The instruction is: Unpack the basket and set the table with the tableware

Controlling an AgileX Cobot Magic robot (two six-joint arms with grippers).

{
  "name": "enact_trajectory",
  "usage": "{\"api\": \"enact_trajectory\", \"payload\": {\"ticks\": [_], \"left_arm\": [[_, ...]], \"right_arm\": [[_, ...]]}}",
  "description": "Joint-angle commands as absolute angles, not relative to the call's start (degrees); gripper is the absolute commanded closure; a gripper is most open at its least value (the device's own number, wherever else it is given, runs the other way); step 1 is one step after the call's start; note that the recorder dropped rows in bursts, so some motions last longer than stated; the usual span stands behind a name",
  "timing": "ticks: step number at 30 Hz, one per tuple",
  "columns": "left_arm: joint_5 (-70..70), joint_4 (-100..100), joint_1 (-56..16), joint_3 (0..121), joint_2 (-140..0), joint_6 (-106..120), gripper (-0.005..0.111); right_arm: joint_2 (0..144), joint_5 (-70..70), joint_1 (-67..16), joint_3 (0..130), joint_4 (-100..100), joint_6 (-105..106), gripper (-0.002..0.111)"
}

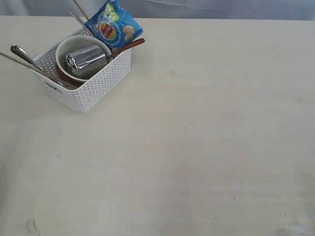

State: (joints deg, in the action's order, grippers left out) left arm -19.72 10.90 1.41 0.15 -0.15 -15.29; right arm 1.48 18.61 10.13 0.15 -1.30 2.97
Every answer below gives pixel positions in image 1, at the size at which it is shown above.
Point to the red-brown wooden spoon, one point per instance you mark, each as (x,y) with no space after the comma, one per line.
(126,47)

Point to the stainless steel cup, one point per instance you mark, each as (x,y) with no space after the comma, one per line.
(85,62)

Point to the wooden chopstick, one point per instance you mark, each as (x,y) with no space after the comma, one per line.
(45,74)
(81,9)

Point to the white perforated plastic basket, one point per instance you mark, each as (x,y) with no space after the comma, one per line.
(88,93)

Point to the blue chips bag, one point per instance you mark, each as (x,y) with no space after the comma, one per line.
(113,25)

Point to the stainless steel fork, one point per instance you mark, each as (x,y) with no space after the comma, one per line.
(17,50)

